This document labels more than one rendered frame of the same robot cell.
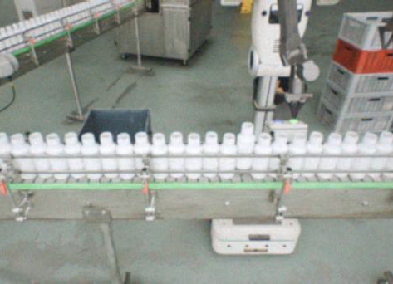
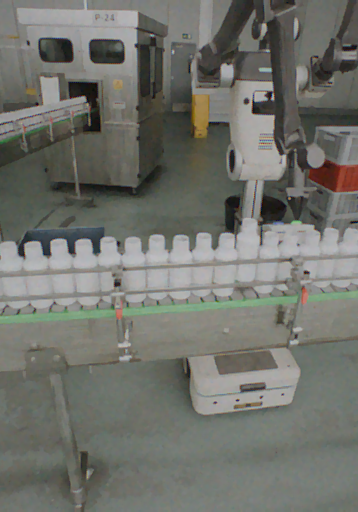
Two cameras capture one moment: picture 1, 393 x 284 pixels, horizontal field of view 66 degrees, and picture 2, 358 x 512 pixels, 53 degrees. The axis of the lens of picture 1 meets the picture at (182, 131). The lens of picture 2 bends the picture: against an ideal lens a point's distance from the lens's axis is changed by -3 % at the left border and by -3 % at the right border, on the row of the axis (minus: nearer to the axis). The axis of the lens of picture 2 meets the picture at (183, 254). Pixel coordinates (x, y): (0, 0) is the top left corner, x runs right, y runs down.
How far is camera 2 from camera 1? 0.19 m
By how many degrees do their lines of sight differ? 10
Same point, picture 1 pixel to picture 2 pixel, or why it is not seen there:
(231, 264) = (219, 426)
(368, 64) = (347, 181)
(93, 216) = (41, 364)
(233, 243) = (221, 399)
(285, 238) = (283, 385)
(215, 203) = (211, 331)
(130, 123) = not seen: hidden behind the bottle
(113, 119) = not seen: hidden behind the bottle
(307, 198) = (324, 315)
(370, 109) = not seen: hidden behind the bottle
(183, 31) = (131, 153)
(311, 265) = (314, 415)
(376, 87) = (357, 207)
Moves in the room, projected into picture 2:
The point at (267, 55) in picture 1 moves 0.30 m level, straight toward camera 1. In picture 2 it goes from (252, 152) to (257, 173)
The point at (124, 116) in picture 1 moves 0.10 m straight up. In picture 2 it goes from (71, 238) to (68, 215)
